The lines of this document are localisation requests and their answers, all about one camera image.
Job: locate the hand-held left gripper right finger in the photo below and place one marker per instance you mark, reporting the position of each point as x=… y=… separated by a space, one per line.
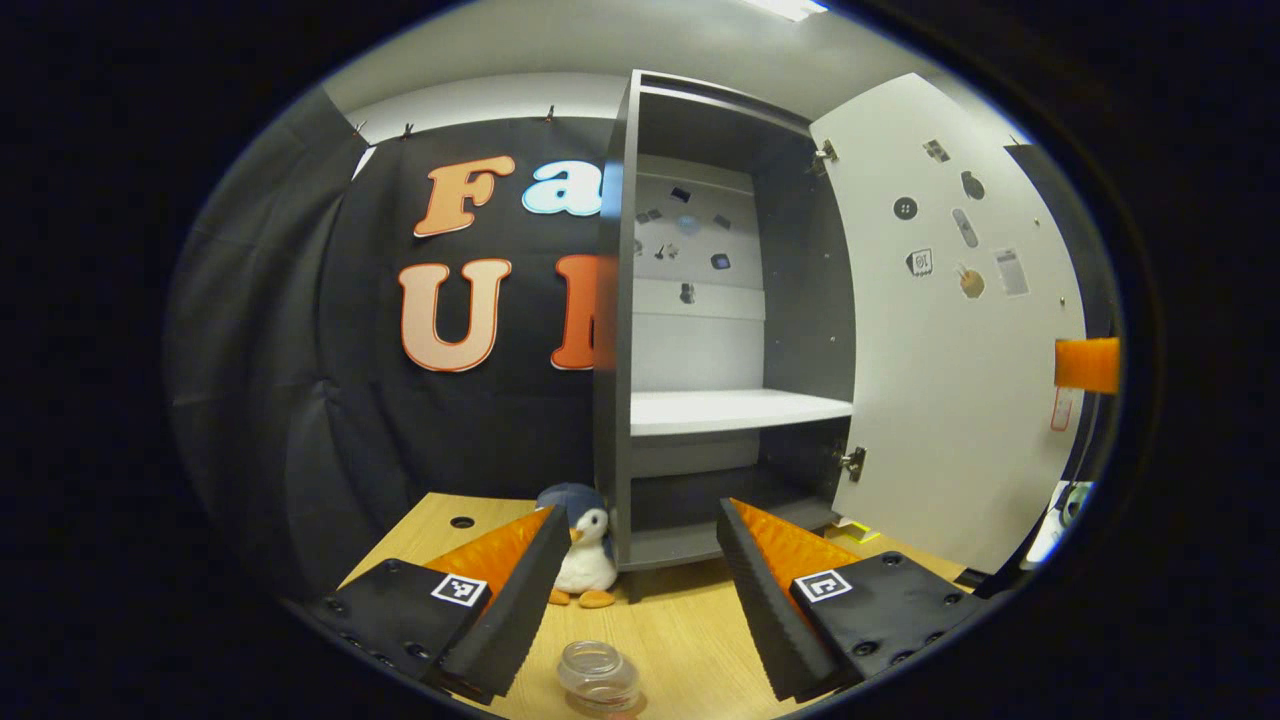
x=760 y=620

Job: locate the metal door hinge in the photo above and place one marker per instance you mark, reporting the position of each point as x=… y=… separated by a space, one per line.
x=825 y=153
x=852 y=463

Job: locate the white and green object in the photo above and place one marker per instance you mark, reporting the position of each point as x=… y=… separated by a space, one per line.
x=1060 y=520

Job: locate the clear bottle with red label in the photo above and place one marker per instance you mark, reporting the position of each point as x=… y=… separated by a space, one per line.
x=598 y=675

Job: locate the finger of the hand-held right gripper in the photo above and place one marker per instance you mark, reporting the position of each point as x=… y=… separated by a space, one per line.
x=1085 y=365

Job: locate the penguin plush toy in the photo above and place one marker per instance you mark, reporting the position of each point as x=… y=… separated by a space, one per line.
x=590 y=565

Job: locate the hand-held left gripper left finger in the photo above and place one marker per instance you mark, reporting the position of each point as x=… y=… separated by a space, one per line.
x=520 y=610

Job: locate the white cabinet shelf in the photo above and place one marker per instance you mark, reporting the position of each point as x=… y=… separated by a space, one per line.
x=730 y=410

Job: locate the grey cabinet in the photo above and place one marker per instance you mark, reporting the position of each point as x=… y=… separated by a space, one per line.
x=800 y=300

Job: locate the yellow paper stack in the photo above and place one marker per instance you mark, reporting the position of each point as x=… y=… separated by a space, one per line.
x=860 y=532

